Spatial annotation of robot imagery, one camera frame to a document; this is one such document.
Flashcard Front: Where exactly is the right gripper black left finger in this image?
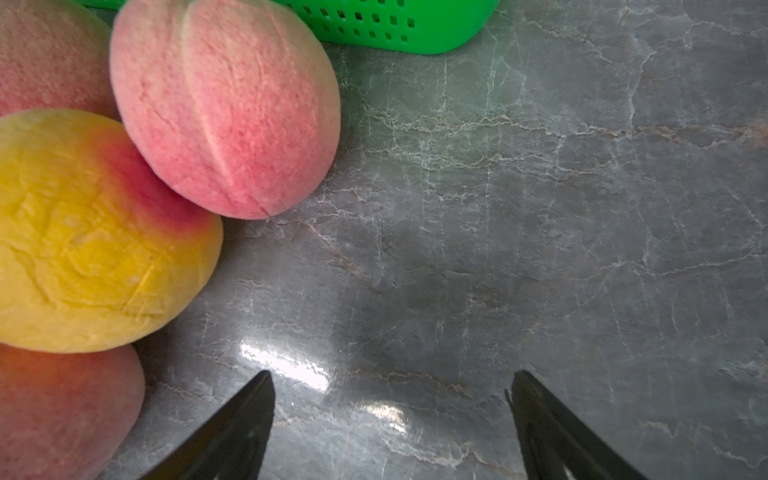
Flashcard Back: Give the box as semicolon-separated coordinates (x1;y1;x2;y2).
142;370;276;480

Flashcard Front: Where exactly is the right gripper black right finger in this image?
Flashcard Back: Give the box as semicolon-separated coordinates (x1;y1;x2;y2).
505;370;646;480

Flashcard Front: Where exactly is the pink peach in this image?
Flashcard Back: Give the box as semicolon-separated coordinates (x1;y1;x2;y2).
1;345;146;479
1;0;119;120
110;1;341;220

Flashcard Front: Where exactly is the green plastic perforated basket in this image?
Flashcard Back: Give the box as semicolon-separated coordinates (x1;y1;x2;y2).
77;0;501;56

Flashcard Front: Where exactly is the yellow peach centre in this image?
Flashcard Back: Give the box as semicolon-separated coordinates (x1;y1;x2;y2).
1;109;223;353

